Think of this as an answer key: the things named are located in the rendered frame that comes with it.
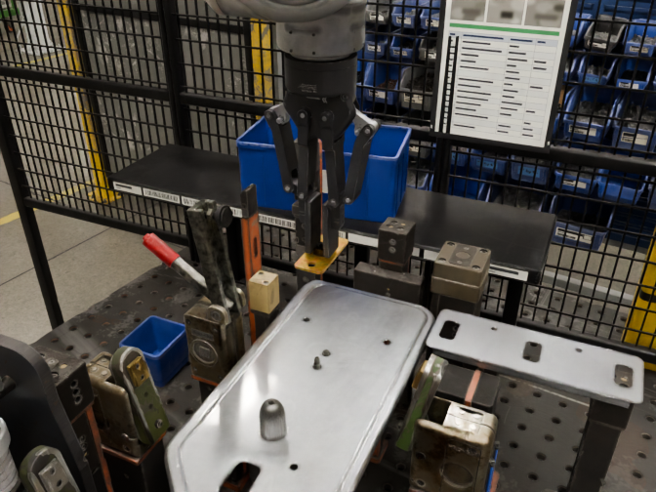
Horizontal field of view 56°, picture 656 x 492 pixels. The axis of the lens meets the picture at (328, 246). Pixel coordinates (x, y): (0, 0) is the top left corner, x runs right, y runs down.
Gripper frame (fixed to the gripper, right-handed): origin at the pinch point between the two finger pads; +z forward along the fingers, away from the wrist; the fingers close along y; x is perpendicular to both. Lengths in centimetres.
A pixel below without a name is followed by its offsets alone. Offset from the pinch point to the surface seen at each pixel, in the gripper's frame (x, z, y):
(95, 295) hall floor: 103, 123, -158
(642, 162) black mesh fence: 55, 7, 36
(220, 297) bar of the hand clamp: -2.1, 13.4, -14.3
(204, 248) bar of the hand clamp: -2.1, 6.1, -15.9
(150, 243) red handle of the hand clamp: -1.2, 8.2, -25.7
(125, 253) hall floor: 136, 123, -169
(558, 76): 54, -6, 20
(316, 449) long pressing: -13.4, 22.2, 5.4
